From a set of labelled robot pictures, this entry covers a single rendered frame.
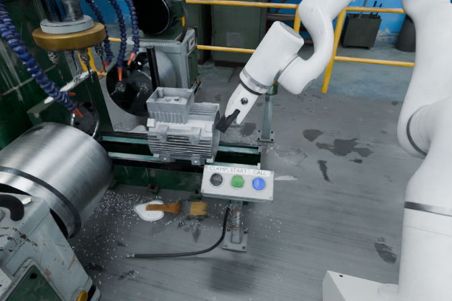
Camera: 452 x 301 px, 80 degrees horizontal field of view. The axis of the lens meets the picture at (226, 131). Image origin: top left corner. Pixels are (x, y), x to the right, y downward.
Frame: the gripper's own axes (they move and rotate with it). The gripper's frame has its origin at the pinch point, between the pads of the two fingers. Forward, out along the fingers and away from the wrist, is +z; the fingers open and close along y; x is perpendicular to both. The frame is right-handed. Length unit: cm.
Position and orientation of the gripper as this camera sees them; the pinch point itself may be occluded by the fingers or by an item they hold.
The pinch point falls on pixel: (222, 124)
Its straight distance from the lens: 78.6
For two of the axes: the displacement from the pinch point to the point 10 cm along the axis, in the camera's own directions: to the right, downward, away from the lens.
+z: -5.0, 6.7, 5.5
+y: 1.4, -5.7, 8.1
